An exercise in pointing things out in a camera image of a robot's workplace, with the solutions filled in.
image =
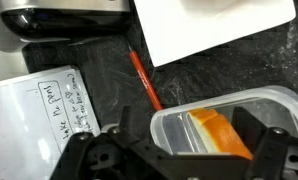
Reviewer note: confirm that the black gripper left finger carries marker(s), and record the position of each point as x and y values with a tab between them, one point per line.
126	118

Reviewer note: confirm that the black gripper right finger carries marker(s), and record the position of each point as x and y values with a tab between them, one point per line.
245	123

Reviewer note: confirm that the bread slice orange crust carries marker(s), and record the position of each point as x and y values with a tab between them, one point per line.
225	136
202	115

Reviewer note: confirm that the clear plastic tupperware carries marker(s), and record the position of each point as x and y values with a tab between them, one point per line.
169	125

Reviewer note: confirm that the red pen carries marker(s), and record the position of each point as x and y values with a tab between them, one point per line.
144	78

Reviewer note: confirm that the white square plate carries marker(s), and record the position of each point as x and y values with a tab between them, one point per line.
205	33

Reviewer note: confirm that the whiteboard with handwriting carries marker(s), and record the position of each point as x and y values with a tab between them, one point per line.
22	126

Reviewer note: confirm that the stainless steel toaster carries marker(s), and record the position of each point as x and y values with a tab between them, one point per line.
55	23

